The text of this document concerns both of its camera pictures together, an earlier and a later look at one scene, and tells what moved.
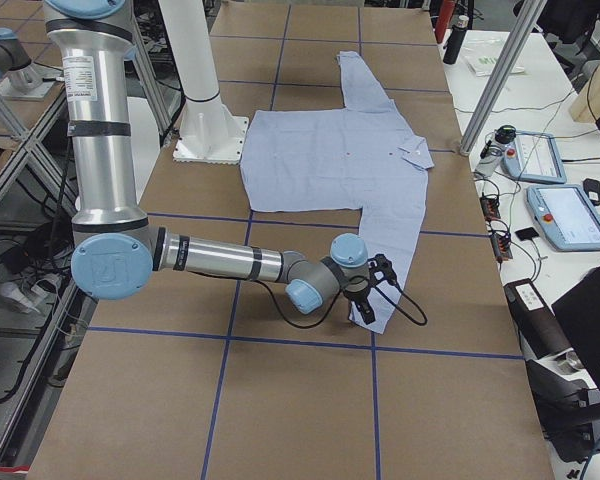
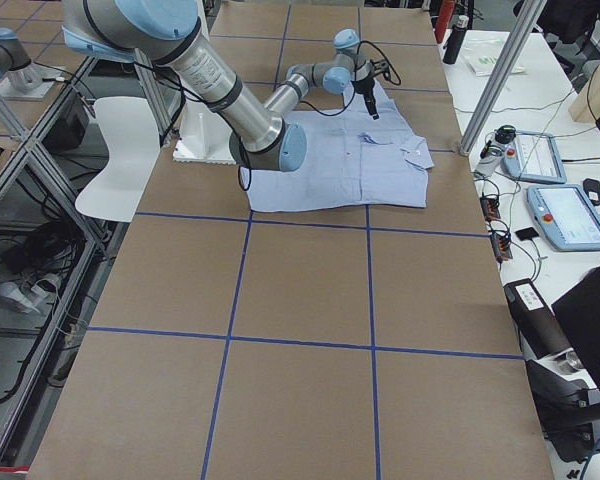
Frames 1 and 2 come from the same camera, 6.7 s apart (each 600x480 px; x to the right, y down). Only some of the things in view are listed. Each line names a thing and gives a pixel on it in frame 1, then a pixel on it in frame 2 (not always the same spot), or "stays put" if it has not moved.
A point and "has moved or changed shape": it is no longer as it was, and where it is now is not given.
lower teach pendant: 568,219 stays put
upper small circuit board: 490,207 stays put
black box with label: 538,328 stays put
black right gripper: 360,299 to 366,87
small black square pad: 526,234 stays put
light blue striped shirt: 359,158 has moved or changed shape
